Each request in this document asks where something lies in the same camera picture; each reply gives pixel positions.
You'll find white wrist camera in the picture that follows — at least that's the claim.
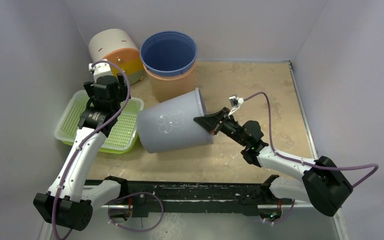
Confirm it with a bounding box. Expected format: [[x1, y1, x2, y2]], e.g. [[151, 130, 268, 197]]
[[88, 62, 114, 83], [227, 94, 244, 117]]

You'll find small round drawer cabinet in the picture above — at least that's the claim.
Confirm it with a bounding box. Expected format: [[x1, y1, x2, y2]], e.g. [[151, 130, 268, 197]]
[[88, 28, 145, 85]]

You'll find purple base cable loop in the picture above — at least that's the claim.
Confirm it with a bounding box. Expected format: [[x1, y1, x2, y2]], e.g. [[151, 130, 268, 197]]
[[107, 191, 165, 233]]

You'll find grey plastic bucket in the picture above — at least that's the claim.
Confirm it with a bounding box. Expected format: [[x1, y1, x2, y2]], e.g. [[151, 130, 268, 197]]
[[136, 88, 214, 154]]

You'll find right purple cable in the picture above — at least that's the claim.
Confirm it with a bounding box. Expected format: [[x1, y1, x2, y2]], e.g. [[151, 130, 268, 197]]
[[243, 91, 380, 190]]

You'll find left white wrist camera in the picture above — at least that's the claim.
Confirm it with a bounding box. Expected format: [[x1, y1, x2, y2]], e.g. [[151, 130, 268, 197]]
[[88, 62, 114, 83]]

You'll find blue plastic bucket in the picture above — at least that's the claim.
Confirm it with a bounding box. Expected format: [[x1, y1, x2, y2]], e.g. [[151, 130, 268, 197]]
[[139, 31, 198, 77]]

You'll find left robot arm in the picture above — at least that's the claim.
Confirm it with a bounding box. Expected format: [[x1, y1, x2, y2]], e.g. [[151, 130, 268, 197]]
[[33, 74, 145, 236]]

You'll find white perforated plastic basket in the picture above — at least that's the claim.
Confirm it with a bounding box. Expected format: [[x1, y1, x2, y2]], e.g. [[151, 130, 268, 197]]
[[54, 90, 144, 136]]

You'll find orange printed plastic bucket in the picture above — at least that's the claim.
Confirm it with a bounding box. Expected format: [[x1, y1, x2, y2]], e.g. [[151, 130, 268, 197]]
[[144, 62, 197, 103]]

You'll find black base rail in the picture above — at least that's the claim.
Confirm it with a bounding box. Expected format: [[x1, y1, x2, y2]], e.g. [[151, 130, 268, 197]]
[[85, 178, 296, 218]]

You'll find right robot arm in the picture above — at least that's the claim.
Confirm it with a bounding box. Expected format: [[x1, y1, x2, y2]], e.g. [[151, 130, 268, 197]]
[[213, 116, 354, 217]]

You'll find green plastic tray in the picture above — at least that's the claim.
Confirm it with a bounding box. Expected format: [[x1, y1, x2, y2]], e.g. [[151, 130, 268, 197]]
[[54, 132, 138, 154]]

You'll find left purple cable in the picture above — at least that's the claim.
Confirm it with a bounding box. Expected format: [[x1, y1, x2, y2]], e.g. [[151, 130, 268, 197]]
[[51, 60, 132, 240]]

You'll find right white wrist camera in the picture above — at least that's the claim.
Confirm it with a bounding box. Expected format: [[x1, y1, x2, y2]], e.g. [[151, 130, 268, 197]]
[[227, 94, 244, 117]]

